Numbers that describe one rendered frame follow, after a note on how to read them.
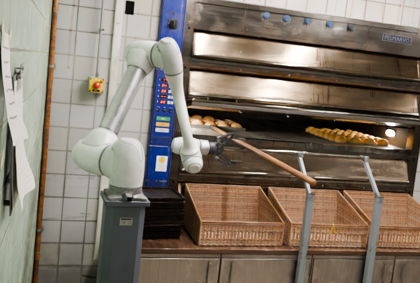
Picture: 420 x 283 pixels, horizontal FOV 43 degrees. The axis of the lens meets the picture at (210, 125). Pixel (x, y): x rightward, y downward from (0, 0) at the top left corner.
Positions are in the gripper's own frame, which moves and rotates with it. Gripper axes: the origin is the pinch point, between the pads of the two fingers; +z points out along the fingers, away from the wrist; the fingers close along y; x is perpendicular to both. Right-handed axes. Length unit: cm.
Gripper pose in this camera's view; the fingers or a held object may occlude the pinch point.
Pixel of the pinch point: (241, 150)
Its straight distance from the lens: 309.0
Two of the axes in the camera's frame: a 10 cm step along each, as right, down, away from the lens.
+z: 9.6, 0.8, 2.6
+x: 2.5, 1.3, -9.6
